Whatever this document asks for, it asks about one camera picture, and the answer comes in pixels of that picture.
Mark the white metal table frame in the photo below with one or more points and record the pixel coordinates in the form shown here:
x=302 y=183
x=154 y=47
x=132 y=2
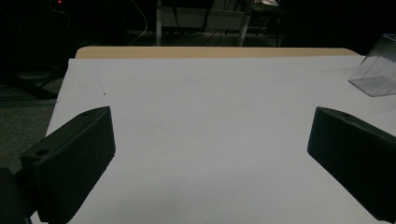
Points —
x=202 y=18

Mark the clear plastic box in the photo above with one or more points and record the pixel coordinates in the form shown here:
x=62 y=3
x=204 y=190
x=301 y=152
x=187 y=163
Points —
x=375 y=73

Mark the white sheet on table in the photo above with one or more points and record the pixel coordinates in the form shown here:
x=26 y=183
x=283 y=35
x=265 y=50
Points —
x=211 y=124

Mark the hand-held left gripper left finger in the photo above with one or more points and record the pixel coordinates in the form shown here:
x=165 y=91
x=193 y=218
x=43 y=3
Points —
x=71 y=161

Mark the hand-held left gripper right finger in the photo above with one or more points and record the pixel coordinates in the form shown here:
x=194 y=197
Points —
x=358 y=152

